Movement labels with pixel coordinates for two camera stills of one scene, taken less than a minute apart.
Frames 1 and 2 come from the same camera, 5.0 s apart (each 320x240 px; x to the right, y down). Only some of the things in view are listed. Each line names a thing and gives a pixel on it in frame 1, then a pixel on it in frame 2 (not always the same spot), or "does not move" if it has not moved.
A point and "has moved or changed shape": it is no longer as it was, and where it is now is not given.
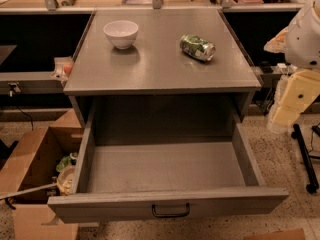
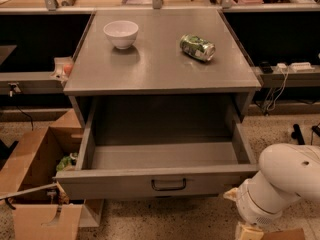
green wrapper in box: (67, 161) does not move
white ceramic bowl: (122, 33) does not move
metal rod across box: (6, 195) does not move
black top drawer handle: (172, 215) -> (169, 188)
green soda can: (197, 47) does not move
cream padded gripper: (304, 40) -> (250, 201)
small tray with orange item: (63, 66) does not move
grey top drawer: (164, 161) has moved or changed shape
